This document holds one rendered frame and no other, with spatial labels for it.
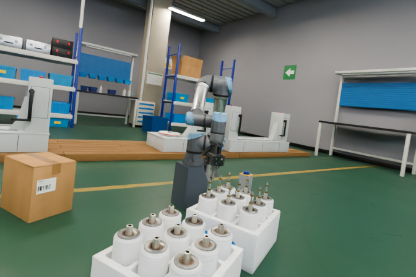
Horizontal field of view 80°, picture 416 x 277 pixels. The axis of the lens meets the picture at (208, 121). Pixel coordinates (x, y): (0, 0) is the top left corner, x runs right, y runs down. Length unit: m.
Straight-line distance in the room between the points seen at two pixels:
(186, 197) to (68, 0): 8.55
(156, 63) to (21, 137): 5.35
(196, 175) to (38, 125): 1.78
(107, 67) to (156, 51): 1.55
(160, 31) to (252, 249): 7.15
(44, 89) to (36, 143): 0.52
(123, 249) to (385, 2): 6.57
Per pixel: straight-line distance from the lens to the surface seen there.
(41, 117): 2.96
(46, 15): 9.48
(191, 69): 6.58
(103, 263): 0.98
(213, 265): 0.94
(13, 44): 5.59
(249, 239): 1.25
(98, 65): 7.02
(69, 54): 5.62
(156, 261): 0.88
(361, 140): 6.30
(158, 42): 7.81
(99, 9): 9.81
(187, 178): 1.73
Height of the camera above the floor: 0.71
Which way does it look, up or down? 3 degrees down
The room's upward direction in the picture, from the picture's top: 7 degrees clockwise
